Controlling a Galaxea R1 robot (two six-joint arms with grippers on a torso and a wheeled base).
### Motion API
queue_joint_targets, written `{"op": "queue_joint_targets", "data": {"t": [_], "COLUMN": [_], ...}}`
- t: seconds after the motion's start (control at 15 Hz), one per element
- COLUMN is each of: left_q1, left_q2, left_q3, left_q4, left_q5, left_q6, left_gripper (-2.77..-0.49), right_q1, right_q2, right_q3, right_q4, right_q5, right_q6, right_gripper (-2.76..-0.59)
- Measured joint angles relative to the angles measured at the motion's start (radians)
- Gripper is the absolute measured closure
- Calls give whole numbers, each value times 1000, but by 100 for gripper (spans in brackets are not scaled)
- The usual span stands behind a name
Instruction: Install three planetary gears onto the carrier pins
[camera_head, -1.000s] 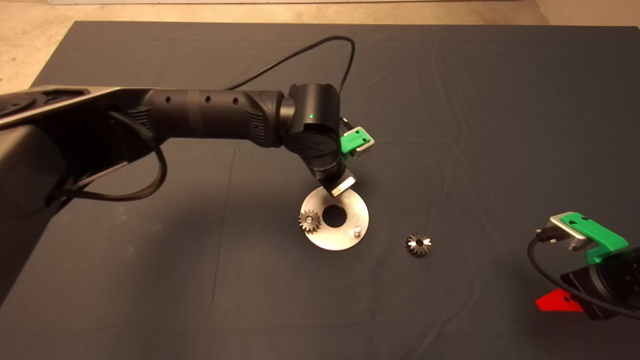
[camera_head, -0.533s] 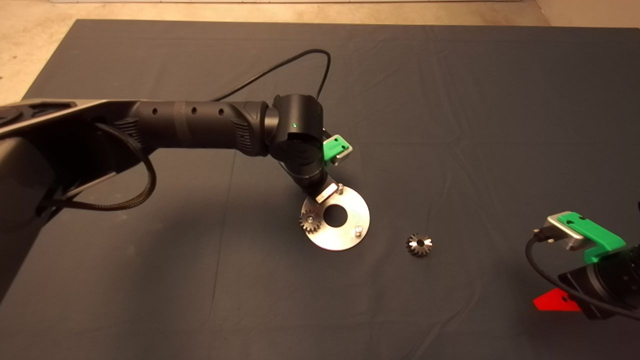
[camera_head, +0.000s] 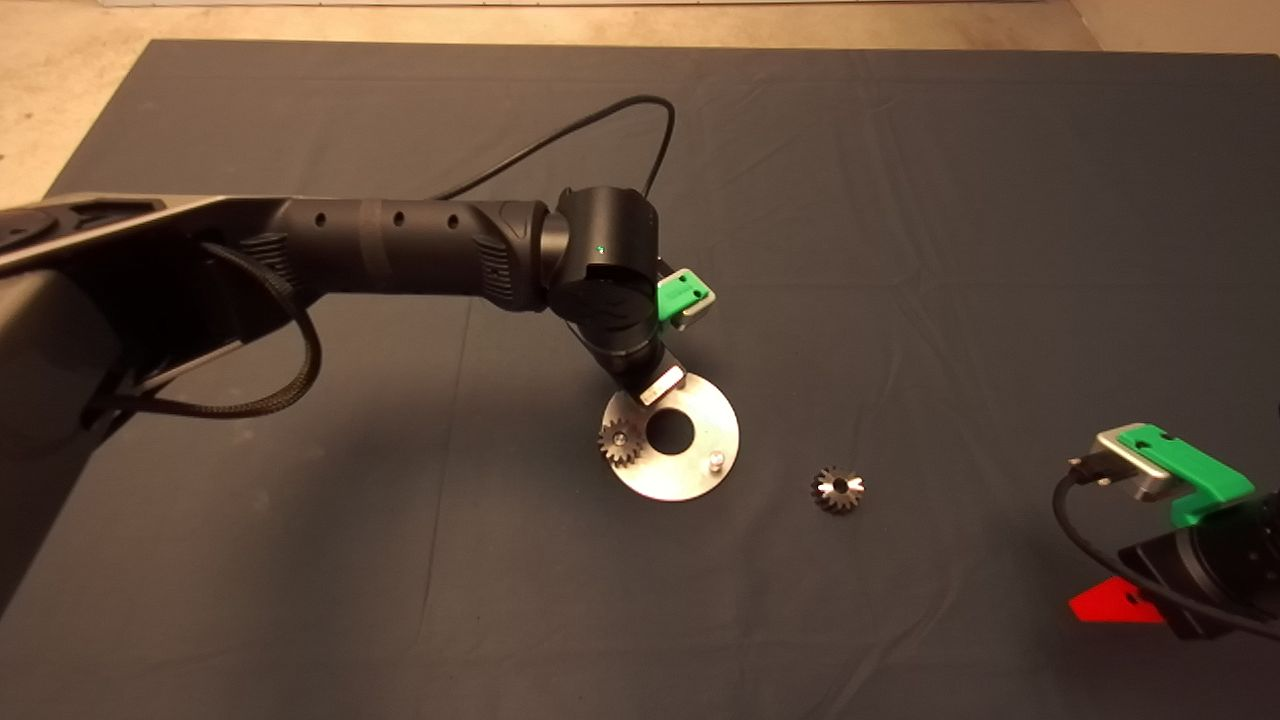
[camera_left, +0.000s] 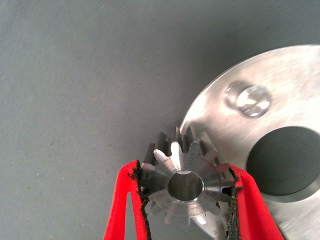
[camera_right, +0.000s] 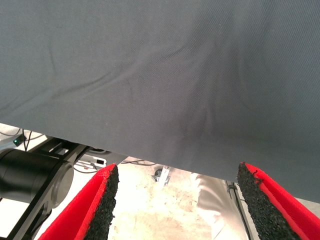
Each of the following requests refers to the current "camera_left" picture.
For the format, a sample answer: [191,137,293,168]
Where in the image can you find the round metal carrier plate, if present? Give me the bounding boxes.
[179,44,320,240]

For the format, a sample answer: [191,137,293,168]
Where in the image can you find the dark grey table cloth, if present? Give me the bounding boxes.
[0,0,320,240]

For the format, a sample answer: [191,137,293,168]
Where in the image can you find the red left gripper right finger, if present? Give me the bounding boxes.
[226,164,286,240]

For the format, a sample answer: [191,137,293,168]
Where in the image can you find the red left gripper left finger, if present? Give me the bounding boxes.
[102,159,151,240]

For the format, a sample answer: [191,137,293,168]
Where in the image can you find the small steel planetary gear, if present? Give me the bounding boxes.
[138,124,237,227]

